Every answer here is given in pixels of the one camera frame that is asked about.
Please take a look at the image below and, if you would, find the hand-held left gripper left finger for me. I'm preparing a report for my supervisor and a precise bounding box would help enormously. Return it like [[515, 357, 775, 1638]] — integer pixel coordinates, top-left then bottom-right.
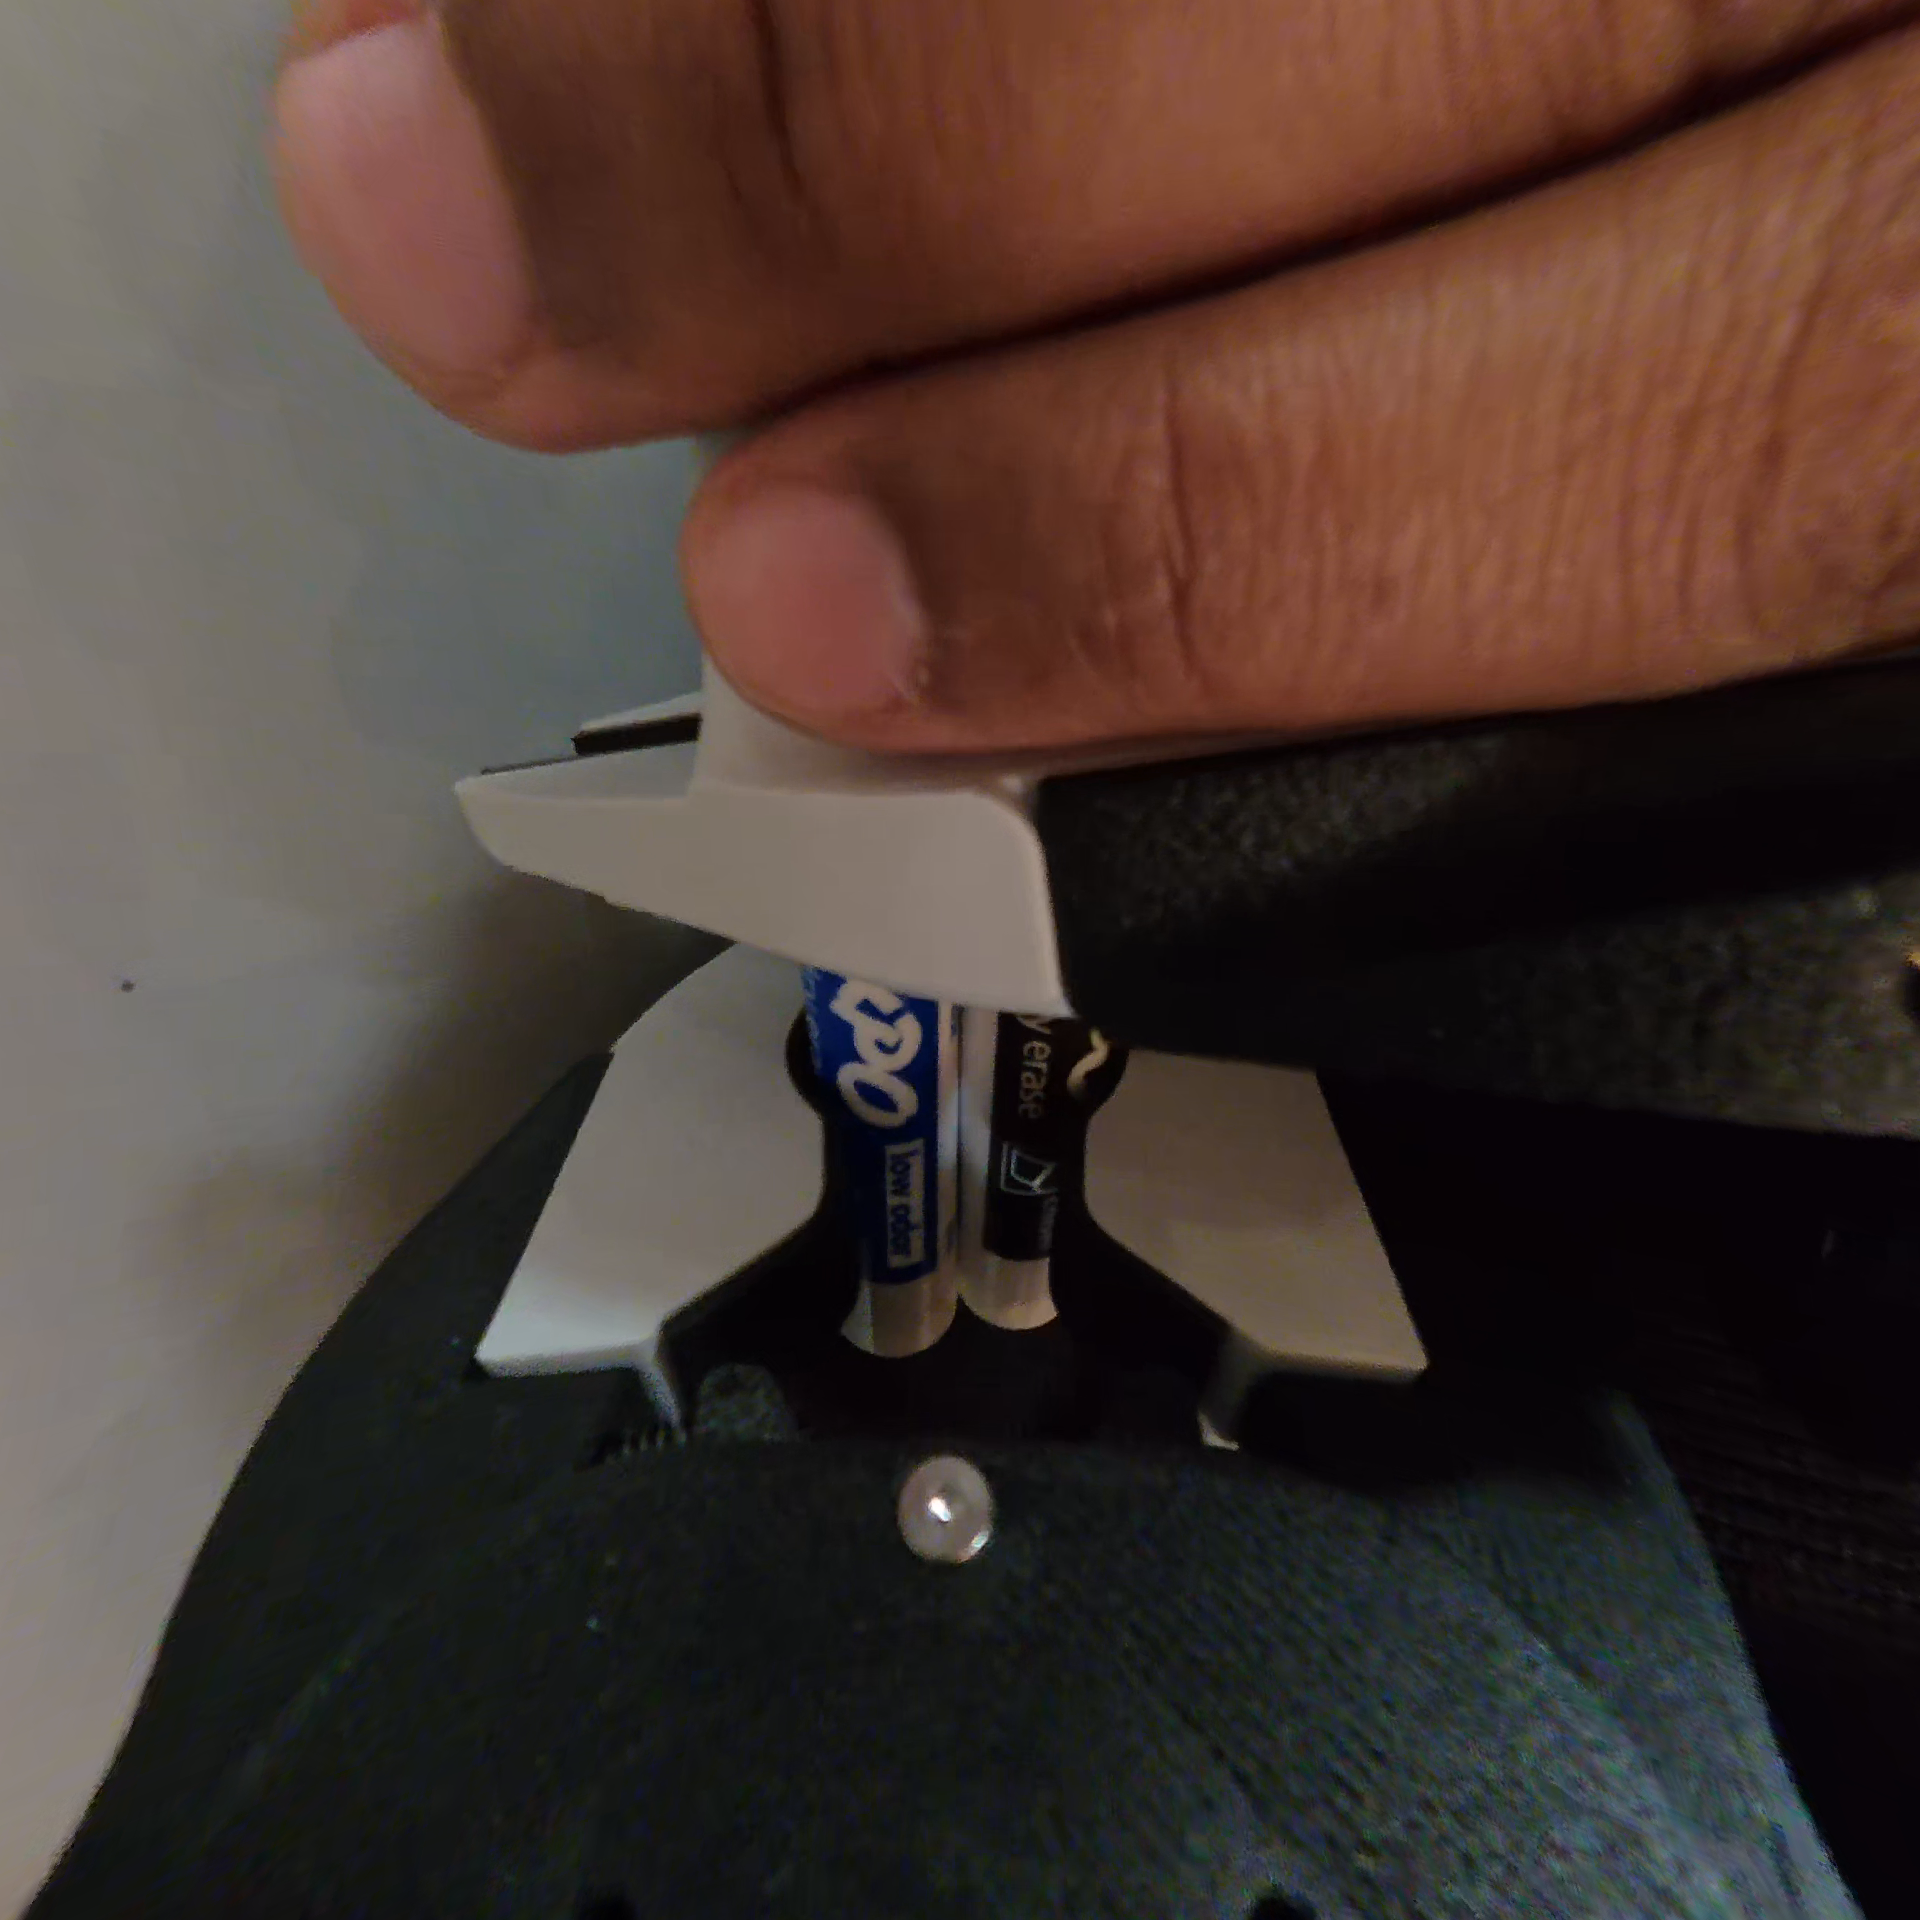
[[478, 944, 841, 1425]]

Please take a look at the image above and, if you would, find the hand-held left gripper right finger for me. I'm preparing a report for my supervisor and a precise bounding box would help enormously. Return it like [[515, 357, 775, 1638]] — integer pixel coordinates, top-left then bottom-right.
[[1063, 1049, 1432, 1449]]

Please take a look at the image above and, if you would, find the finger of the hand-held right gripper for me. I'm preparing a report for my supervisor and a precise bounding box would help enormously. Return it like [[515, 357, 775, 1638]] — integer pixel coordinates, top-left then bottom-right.
[[455, 431, 1078, 1022], [575, 695, 712, 760]]

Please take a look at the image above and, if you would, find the blue dry erase marker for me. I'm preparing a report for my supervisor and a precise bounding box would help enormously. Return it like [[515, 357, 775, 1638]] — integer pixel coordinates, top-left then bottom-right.
[[796, 960, 971, 1359]]

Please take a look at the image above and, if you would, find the black dry erase marker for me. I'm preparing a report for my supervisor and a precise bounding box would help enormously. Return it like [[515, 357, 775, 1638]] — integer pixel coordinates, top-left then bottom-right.
[[961, 1005, 1130, 1332]]

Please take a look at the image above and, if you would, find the person's right hand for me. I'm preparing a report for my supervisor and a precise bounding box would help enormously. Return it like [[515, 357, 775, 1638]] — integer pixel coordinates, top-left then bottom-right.
[[271, 0, 1920, 776]]

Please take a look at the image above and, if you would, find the person's black clothing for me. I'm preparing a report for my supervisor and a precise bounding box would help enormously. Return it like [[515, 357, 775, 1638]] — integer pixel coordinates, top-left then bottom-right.
[[1335, 1078, 1920, 1847]]

